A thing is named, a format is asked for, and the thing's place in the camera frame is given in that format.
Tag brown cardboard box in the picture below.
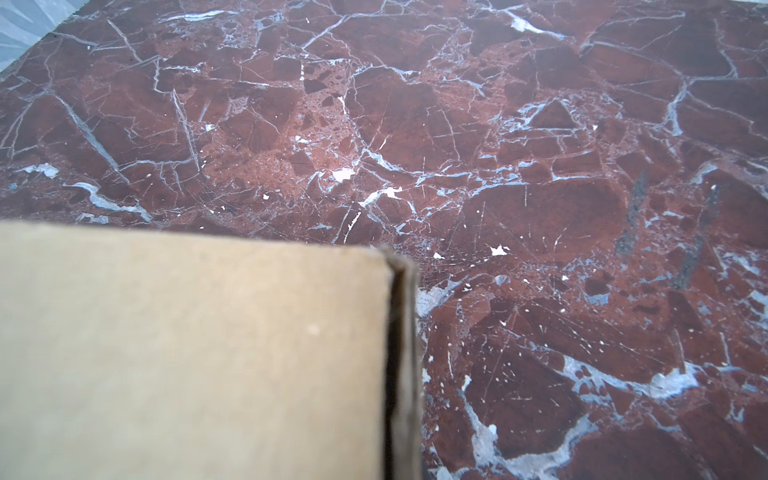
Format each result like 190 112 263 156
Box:
1 221 423 479

